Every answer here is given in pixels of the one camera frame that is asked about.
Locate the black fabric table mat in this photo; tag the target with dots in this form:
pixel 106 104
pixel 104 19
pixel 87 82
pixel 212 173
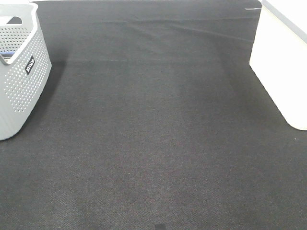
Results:
pixel 152 119

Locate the grey perforated plastic basket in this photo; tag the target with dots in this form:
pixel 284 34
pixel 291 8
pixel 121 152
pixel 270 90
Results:
pixel 24 75

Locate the white plastic bin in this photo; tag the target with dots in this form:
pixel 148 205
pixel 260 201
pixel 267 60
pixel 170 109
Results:
pixel 279 57

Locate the blue cloth inside basket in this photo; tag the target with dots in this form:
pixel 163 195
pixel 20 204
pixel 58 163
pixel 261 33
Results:
pixel 7 54

